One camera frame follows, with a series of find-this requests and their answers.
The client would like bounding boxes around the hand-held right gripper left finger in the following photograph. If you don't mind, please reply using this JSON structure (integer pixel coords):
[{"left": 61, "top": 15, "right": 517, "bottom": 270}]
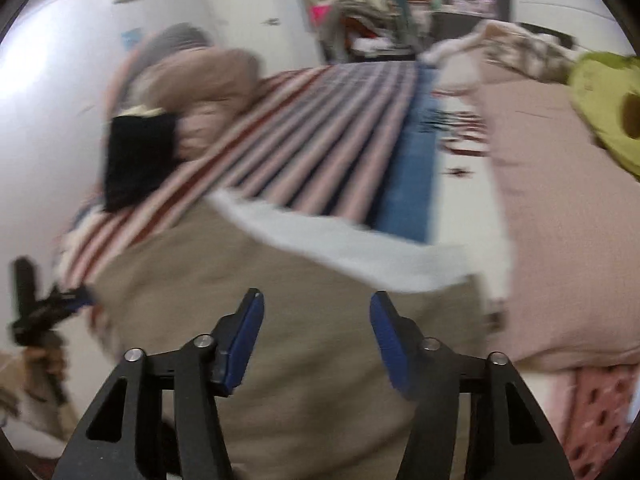
[{"left": 52, "top": 288, "right": 265, "bottom": 480}]

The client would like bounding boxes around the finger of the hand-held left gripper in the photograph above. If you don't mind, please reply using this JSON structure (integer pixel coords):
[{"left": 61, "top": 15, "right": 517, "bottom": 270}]
[
  {"left": 11, "top": 257, "right": 37, "bottom": 326},
  {"left": 35, "top": 285, "right": 97, "bottom": 323}
]

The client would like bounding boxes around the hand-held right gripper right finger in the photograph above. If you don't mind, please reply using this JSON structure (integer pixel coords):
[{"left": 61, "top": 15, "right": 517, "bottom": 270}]
[{"left": 370, "top": 291, "right": 576, "bottom": 480}]

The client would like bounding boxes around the brown knit sweater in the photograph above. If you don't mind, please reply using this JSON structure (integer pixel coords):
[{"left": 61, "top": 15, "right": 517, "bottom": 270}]
[{"left": 92, "top": 190, "right": 488, "bottom": 480}]

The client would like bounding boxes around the pile of clothes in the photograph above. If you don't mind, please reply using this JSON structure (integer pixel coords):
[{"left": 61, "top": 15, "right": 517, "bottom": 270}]
[{"left": 320, "top": 0, "right": 416, "bottom": 58}]

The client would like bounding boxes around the black cloth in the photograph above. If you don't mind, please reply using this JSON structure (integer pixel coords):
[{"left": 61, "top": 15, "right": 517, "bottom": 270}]
[{"left": 102, "top": 111, "right": 181, "bottom": 212}]

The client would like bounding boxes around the pink pillow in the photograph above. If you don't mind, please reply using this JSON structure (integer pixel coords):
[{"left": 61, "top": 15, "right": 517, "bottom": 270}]
[{"left": 472, "top": 80, "right": 640, "bottom": 373}]

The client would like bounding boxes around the cream cloth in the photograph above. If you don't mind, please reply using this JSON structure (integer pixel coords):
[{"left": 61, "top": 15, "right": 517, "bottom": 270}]
[{"left": 117, "top": 104, "right": 166, "bottom": 118}]

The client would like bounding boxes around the striped printed bed blanket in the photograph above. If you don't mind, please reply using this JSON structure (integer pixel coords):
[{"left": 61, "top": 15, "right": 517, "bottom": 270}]
[{"left": 55, "top": 62, "right": 638, "bottom": 480}]

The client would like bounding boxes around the pink grey striped duvet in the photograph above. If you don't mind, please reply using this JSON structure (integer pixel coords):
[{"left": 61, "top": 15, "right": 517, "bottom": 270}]
[{"left": 107, "top": 22, "right": 261, "bottom": 161}]

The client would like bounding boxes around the white fluffy cloth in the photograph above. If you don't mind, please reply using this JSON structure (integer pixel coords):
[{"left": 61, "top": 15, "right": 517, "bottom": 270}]
[{"left": 420, "top": 20, "right": 501, "bottom": 68}]

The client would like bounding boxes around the green avocado plush toy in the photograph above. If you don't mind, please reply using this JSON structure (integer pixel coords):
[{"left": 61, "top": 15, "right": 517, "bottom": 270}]
[{"left": 567, "top": 51, "right": 640, "bottom": 178}]

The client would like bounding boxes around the patterned crumpled cloth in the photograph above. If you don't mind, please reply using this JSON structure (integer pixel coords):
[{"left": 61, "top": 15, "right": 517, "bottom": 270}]
[{"left": 482, "top": 25, "right": 583, "bottom": 82}]

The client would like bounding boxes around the white door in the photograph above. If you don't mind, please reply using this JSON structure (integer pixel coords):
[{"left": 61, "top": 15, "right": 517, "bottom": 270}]
[{"left": 200, "top": 0, "right": 321, "bottom": 68}]

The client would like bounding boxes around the dark bookshelf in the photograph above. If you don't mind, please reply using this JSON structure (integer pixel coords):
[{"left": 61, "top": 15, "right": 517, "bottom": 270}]
[{"left": 430, "top": 0, "right": 512, "bottom": 41}]

